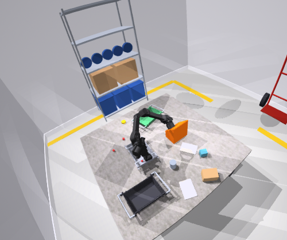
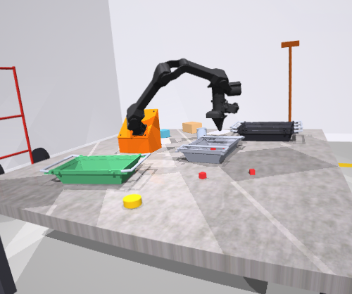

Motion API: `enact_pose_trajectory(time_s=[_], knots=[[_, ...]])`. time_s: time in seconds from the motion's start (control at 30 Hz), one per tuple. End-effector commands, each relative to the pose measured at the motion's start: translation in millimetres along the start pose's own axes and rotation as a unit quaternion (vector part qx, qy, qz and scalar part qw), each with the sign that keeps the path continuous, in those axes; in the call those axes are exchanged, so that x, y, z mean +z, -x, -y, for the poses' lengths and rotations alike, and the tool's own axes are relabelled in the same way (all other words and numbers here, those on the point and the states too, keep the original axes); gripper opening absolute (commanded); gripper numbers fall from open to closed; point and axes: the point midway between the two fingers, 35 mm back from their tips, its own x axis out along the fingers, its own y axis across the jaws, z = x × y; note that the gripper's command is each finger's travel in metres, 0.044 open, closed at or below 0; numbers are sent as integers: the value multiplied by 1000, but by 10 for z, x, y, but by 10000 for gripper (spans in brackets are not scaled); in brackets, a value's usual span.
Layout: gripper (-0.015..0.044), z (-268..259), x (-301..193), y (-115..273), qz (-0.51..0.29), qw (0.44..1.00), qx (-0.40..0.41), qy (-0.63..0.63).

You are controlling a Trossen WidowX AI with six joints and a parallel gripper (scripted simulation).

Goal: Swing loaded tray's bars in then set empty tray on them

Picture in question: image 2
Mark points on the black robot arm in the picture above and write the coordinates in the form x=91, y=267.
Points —
x=162, y=75

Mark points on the small light blue block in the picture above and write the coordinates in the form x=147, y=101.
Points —
x=165, y=133

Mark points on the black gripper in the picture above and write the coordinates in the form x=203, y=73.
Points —
x=217, y=113

